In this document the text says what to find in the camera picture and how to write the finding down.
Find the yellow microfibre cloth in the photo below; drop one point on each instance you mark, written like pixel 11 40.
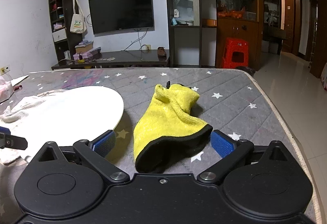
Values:
pixel 166 121

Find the brown wooden cabinet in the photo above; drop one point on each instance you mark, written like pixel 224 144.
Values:
pixel 237 28

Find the brown shoe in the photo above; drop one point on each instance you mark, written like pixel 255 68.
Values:
pixel 161 52

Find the black flat-screen television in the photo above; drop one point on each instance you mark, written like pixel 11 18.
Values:
pixel 121 10

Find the white paper sheet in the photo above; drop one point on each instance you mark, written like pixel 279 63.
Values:
pixel 21 79

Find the dark open shelf unit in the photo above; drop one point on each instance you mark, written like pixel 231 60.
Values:
pixel 66 22

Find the white bowl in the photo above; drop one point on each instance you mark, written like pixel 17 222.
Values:
pixel 76 114

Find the pink tissue packet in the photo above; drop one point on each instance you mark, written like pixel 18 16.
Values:
pixel 5 90

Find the glass display cabinet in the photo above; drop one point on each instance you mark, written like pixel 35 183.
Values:
pixel 170 35

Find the grey star-print table cloth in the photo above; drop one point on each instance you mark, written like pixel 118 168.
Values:
pixel 230 81

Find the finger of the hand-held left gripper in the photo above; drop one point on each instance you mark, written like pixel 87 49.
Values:
pixel 15 142

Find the brown wooden door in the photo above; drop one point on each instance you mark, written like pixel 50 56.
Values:
pixel 288 22

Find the cardboard box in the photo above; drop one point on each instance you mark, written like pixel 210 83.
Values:
pixel 84 48

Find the white double wall socket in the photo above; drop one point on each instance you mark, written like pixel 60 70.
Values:
pixel 5 69

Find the dark low television bench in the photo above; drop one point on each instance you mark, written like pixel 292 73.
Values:
pixel 132 58

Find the bag of oranges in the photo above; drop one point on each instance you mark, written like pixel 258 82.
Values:
pixel 231 14

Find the cream tote bag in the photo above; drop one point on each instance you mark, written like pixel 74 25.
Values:
pixel 77 24

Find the red plastic stool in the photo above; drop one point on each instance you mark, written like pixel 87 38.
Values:
pixel 235 46

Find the orange box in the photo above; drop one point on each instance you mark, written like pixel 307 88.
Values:
pixel 209 22

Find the large purple box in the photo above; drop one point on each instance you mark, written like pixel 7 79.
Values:
pixel 85 55

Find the white patterned towel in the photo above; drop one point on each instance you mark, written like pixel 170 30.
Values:
pixel 25 105

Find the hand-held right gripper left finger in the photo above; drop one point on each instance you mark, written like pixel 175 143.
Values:
pixel 104 142

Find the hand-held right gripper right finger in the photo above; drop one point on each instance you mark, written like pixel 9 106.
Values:
pixel 222 144

